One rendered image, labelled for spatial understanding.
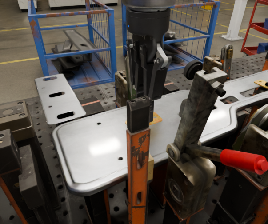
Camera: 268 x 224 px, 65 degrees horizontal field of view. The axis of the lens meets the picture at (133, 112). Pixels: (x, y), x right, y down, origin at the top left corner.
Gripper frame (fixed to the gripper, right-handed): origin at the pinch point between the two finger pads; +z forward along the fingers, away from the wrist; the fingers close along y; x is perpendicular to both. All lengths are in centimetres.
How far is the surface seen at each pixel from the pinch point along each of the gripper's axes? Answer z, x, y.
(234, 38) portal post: 103, -378, 270
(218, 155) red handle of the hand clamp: -4.9, 0.8, -21.2
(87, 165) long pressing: 6.5, 15.4, -4.5
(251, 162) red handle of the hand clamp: -7.9, 1.0, -25.5
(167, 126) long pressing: 6.4, -5.8, -1.6
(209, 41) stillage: 57, -195, 167
